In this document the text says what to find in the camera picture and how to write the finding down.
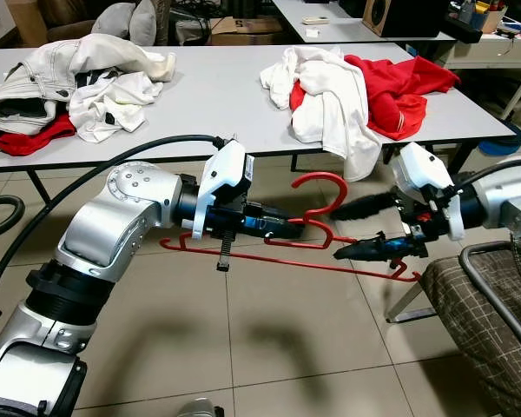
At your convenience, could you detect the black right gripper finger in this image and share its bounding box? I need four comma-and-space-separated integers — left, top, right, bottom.
333, 231, 432, 261
330, 193, 404, 222

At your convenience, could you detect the red plastic clothes hanger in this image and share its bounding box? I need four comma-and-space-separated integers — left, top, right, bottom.
161, 171, 422, 283

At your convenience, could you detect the off-white denim jacket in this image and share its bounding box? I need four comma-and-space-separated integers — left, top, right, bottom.
0, 32, 176, 136

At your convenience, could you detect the blue round stool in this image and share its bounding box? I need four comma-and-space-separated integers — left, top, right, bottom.
479, 129, 521, 157

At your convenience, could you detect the white crumpled cotton shirt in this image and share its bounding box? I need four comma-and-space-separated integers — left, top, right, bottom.
260, 45, 385, 182

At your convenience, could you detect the red crumpled polo shirt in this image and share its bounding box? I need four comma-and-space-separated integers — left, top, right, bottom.
288, 55, 461, 142

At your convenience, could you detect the long white table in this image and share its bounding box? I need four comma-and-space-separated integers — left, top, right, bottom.
0, 42, 518, 205

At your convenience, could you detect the white black printed t-shirt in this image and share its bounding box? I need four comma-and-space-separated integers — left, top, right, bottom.
68, 69, 164, 143

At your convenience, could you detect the white side desk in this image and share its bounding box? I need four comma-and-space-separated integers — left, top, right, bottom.
447, 35, 521, 114

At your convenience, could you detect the small white table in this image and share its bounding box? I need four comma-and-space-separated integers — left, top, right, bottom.
272, 0, 470, 46

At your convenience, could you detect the flat brown cardboard box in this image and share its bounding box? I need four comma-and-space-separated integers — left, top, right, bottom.
210, 17, 287, 46

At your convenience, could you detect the black wooden speaker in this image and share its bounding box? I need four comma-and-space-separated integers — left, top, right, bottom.
362, 0, 457, 38

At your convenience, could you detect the black desk organizer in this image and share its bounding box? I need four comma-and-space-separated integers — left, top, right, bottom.
447, 0, 509, 43

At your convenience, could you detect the grey cushion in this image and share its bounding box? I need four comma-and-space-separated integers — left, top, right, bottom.
91, 2, 138, 40
129, 0, 159, 46

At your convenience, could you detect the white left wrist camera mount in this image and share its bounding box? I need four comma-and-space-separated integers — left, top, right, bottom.
195, 139, 254, 240

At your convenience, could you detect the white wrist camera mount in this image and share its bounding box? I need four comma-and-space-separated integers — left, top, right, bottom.
391, 143, 465, 242
195, 139, 254, 240

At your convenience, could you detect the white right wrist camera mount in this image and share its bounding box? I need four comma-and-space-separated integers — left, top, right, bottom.
391, 143, 465, 242

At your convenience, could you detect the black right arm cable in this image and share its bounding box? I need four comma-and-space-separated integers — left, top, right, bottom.
452, 159, 521, 189

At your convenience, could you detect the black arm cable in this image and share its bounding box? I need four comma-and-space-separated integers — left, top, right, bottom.
452, 159, 521, 189
0, 133, 227, 318

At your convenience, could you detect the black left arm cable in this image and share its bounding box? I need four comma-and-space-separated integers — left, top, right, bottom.
0, 133, 227, 318

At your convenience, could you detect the black corrugated hose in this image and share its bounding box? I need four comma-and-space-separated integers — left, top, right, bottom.
0, 195, 25, 244

